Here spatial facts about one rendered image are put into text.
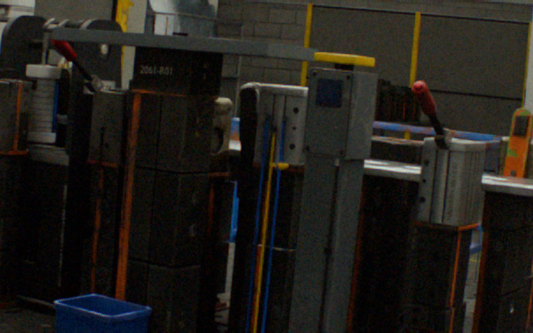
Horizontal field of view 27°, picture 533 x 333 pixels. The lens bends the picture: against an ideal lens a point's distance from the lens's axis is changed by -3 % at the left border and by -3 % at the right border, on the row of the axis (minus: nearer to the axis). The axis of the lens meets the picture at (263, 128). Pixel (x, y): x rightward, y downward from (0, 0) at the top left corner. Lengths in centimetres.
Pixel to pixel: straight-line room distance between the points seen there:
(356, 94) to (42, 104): 65
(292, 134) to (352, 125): 23
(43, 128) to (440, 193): 70
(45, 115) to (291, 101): 46
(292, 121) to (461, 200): 28
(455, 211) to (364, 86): 23
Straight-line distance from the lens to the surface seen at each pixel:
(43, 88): 193
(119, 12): 577
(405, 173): 173
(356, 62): 146
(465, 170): 158
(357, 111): 147
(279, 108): 168
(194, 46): 154
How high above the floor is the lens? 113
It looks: 3 degrees down
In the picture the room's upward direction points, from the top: 5 degrees clockwise
